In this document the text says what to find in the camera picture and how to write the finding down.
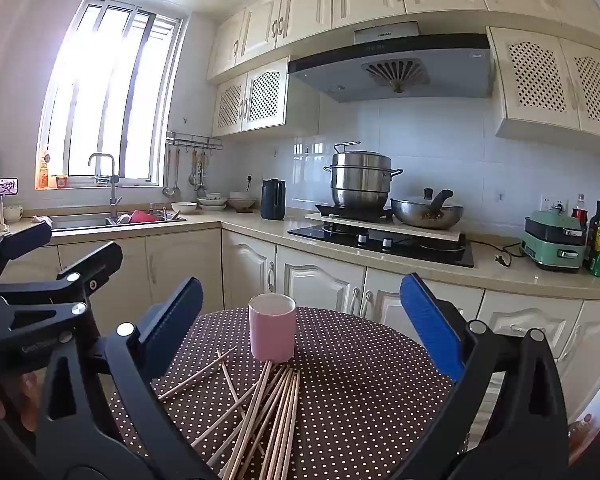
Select cream upper wall cabinets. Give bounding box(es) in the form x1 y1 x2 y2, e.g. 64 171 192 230
207 0 600 83

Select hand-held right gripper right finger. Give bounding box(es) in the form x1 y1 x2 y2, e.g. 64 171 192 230
390 272 571 480

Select large cream lattice cabinet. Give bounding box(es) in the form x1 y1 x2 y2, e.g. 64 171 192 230
486 26 600 153

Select small cream lattice cabinet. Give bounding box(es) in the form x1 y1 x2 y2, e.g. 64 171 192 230
211 56 321 137

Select steel wall utensil rack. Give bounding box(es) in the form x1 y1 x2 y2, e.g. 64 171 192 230
166 131 224 152

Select beige stone countertop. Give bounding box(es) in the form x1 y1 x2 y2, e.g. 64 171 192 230
0 207 600 301

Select hanging kitchen spatula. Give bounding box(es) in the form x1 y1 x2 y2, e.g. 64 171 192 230
196 152 210 197

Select person's left hand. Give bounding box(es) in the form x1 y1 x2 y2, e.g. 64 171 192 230
0 371 48 438

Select green electric cooking appliance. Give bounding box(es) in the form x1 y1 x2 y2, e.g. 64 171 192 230
520 208 588 272

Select steel sink faucet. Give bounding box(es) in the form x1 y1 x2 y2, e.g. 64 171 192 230
88 152 123 221

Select wok lid with black knob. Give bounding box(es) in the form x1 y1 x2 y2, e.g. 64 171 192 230
402 188 461 209

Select steel wok with black handle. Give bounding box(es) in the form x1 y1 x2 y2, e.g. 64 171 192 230
391 188 465 229

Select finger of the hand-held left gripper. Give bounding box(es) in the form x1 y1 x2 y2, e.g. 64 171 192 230
0 241 124 329
0 221 54 287

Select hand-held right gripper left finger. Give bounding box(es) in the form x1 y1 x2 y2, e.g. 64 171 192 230
37 276 221 480

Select stainless steel sink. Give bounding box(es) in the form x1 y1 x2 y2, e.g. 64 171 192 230
47 210 187 232

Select dark glass bottle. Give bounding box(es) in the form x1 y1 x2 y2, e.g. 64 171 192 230
583 200 600 270

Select cream base kitchen cabinets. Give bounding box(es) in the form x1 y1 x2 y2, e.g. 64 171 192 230
0 227 600 421

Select dark blue kettle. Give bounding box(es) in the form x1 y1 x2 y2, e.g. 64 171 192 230
260 178 286 221

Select pink cup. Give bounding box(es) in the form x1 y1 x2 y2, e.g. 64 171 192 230
248 294 297 362

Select red label sauce bottle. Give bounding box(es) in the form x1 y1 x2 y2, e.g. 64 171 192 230
571 193 588 231

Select white bowls on counter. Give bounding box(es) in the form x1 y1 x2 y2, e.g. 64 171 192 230
197 192 228 211

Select black power cable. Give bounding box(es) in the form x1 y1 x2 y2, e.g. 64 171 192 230
472 240 526 269

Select hanging steel ladle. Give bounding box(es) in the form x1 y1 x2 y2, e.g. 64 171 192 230
162 149 176 198

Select bunch of wooden chopsticks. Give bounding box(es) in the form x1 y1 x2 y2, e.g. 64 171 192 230
157 345 302 480

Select barred kitchen window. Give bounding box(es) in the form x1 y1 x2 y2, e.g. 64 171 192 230
35 0 183 191

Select stainless steel steamer pot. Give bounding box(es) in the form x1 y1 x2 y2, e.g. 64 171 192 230
323 141 404 211

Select grey range hood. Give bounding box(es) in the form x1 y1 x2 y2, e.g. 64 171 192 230
287 21 492 103

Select black glass gas stove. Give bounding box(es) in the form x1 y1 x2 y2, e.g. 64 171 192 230
287 225 475 269

